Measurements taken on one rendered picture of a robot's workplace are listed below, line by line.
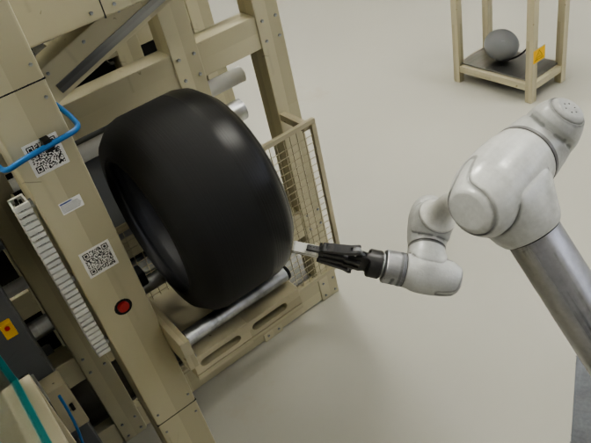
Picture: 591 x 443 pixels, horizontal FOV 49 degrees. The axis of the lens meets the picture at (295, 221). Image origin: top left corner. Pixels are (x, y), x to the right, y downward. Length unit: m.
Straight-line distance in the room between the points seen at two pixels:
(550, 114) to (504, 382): 1.57
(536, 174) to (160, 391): 1.18
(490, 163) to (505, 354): 1.67
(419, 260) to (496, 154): 0.60
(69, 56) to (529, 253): 1.23
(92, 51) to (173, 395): 0.97
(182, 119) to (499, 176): 0.75
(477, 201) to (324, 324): 1.87
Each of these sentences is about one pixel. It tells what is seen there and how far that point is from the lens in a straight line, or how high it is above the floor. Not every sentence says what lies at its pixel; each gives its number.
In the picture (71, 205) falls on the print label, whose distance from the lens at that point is 1.50.
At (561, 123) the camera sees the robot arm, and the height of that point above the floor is 1.46.
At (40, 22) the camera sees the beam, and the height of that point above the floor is 1.68.
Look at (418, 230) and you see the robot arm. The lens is 1.75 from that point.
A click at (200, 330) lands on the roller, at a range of 1.74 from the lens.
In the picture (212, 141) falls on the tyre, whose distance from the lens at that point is 1.50.
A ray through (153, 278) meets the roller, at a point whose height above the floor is 0.92.
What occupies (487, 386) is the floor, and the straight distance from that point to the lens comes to 2.64.
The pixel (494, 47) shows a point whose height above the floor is 0.26.
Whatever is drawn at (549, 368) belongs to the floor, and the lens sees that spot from 2.71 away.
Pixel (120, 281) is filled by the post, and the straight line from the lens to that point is 1.64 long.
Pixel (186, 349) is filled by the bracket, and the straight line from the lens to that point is 1.69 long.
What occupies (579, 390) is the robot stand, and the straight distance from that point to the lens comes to 1.84.
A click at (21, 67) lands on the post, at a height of 1.69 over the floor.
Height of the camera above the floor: 2.11
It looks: 37 degrees down
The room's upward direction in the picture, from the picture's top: 14 degrees counter-clockwise
